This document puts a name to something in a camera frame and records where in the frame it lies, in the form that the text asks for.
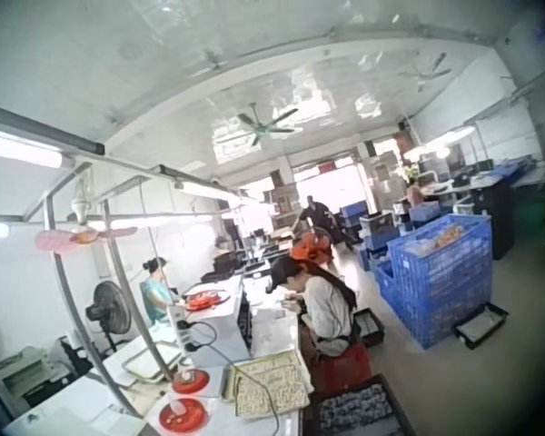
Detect white box machine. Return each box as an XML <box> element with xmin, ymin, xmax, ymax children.
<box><xmin>176</xmin><ymin>274</ymin><xmax>255</xmax><ymax>369</ymax></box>

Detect green ceiling fan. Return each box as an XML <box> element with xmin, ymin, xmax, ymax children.
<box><xmin>215</xmin><ymin>102</ymin><xmax>303</xmax><ymax>147</ymax></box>

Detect pink small hanging fan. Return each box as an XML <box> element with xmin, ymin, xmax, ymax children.
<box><xmin>35</xmin><ymin>180</ymin><xmax>139</xmax><ymax>253</ymax></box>

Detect white ceiling fan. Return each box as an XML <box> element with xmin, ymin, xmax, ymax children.
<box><xmin>397</xmin><ymin>52</ymin><xmax>452</xmax><ymax>93</ymax></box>

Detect white power strip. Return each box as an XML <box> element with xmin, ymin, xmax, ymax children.
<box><xmin>167</xmin><ymin>304</ymin><xmax>193</xmax><ymax>357</ymax></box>

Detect red round dish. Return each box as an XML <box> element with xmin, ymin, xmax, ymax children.
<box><xmin>170</xmin><ymin>367</ymin><xmax>210</xmax><ymax>395</ymax></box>
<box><xmin>157</xmin><ymin>397</ymin><xmax>207</xmax><ymax>432</ymax></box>

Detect blue crates and boxes heap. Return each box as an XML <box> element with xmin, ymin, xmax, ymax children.
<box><xmin>338</xmin><ymin>199</ymin><xmax>441</xmax><ymax>273</ymax></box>

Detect grey printer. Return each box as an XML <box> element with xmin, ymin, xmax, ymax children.
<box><xmin>0</xmin><ymin>345</ymin><xmax>69</xmax><ymax>408</ymax></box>

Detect black crate of small parts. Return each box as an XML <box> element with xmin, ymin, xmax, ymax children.
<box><xmin>306</xmin><ymin>372</ymin><xmax>417</xmax><ymax>436</ymax></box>

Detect black power cable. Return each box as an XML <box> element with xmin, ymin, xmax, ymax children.
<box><xmin>176</xmin><ymin>319</ymin><xmax>282</xmax><ymax>436</ymax></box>

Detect fluorescent tube lamp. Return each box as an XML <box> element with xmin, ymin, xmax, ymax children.
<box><xmin>0</xmin><ymin>126</ymin><xmax>76</xmax><ymax>170</ymax></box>
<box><xmin>172</xmin><ymin>179</ymin><xmax>251</xmax><ymax>203</ymax></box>

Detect red round tray with parts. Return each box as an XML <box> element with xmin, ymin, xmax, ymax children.
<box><xmin>183</xmin><ymin>290</ymin><xmax>233</xmax><ymax>312</ymax></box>

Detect white shallow tray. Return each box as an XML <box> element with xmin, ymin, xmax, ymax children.
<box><xmin>119</xmin><ymin>340</ymin><xmax>185</xmax><ymax>382</ymax></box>

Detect tables with equipment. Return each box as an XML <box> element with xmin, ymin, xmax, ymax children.
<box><xmin>403</xmin><ymin>144</ymin><xmax>545</xmax><ymax>264</ymax></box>

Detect tray of small beige parts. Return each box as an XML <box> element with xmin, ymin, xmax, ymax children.
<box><xmin>221</xmin><ymin>349</ymin><xmax>315</xmax><ymax>418</ymax></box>

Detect stack of blue plastic crates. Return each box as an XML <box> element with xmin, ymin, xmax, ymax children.
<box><xmin>373</xmin><ymin>213</ymin><xmax>493</xmax><ymax>350</ymax></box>

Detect metal workbench frame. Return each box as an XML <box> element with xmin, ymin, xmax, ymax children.
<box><xmin>0</xmin><ymin>102</ymin><xmax>273</xmax><ymax>419</ymax></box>

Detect red bow ornament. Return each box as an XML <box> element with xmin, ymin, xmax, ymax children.
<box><xmin>290</xmin><ymin>232</ymin><xmax>333</xmax><ymax>265</ymax></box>

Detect black standing fan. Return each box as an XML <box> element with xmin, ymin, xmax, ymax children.
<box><xmin>84</xmin><ymin>279</ymin><xmax>134</xmax><ymax>353</ymax></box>

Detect black tray with parts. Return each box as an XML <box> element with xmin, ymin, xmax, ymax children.
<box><xmin>351</xmin><ymin>306</ymin><xmax>386</xmax><ymax>348</ymax></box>
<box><xmin>453</xmin><ymin>301</ymin><xmax>510</xmax><ymax>351</ymax></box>

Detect red plastic stool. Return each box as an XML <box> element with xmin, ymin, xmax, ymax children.
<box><xmin>309</xmin><ymin>341</ymin><xmax>373</xmax><ymax>392</ymax></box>

